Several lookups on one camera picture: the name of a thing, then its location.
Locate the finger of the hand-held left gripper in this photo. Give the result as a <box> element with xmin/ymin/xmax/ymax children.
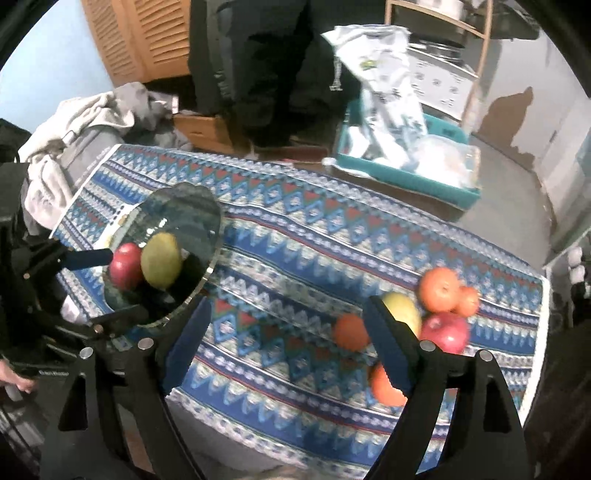
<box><xmin>21</xmin><ymin>240</ymin><xmax>115</xmax><ymax>280</ymax></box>
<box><xmin>58</xmin><ymin>305</ymin><xmax>149</xmax><ymax>340</ymax></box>

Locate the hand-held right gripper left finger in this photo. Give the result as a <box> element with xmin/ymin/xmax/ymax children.
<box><xmin>39</xmin><ymin>295</ymin><xmax>213</xmax><ymax>480</ymax></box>

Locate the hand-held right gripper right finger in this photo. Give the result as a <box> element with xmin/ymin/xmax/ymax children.
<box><xmin>362</xmin><ymin>295</ymin><xmax>532</xmax><ymax>480</ymax></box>

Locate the red apple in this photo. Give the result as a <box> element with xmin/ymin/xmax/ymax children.
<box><xmin>419</xmin><ymin>312</ymin><xmax>471</xmax><ymax>355</ymax></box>
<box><xmin>108</xmin><ymin>242</ymin><xmax>145</xmax><ymax>291</ymax></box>

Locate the large orange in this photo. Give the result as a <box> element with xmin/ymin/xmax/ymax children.
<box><xmin>418</xmin><ymin>267</ymin><xmax>462</xmax><ymax>313</ymax></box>

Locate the round glass plate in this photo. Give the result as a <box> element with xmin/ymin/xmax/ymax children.
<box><xmin>102</xmin><ymin>182</ymin><xmax>225</xmax><ymax>328</ymax></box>

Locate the person's left hand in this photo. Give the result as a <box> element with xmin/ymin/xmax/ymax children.
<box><xmin>0</xmin><ymin>359</ymin><xmax>38</xmax><ymax>394</ymax></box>

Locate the yellow mango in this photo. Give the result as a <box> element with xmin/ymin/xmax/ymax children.
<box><xmin>382</xmin><ymin>292</ymin><xmax>423</xmax><ymax>340</ymax></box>

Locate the green mango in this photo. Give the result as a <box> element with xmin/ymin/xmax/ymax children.
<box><xmin>140</xmin><ymin>232</ymin><xmax>184</xmax><ymax>291</ymax></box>

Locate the small orange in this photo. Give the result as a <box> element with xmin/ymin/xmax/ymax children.
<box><xmin>455</xmin><ymin>286</ymin><xmax>481</xmax><ymax>318</ymax></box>

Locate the blue patterned tablecloth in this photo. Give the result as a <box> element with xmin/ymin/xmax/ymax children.
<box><xmin>48</xmin><ymin>143</ymin><xmax>552</xmax><ymax>480</ymax></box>

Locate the grey clothes pile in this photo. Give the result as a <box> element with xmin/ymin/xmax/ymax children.
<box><xmin>18</xmin><ymin>82</ymin><xmax>195</xmax><ymax>232</ymax></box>

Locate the teal plastic basket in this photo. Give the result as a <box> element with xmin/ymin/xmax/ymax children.
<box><xmin>335</xmin><ymin>99</ymin><xmax>483</xmax><ymax>210</ymax></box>

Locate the small brown cardboard box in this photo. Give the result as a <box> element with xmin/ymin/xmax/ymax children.
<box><xmin>173</xmin><ymin>113</ymin><xmax>245</xmax><ymax>153</ymax></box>

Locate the clear plastic bag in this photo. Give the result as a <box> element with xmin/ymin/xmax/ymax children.
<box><xmin>406</xmin><ymin>136</ymin><xmax>481</xmax><ymax>192</ymax></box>

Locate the wooden louvre door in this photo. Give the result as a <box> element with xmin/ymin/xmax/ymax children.
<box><xmin>81</xmin><ymin>0</ymin><xmax>192</xmax><ymax>86</ymax></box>

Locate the white shelf unit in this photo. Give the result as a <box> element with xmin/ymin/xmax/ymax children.
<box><xmin>542</xmin><ymin>134</ymin><xmax>591</xmax><ymax>333</ymax></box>

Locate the white printed plastic bag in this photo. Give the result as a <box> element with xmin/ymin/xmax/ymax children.
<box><xmin>321</xmin><ymin>24</ymin><xmax>428</xmax><ymax>162</ymax></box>

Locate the white printed cabinet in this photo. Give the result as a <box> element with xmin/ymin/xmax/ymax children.
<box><xmin>406</xmin><ymin>46</ymin><xmax>478</xmax><ymax>125</ymax></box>

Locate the wooden frame rack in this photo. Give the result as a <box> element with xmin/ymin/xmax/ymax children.
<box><xmin>384</xmin><ymin>0</ymin><xmax>495</xmax><ymax>134</ymax></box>

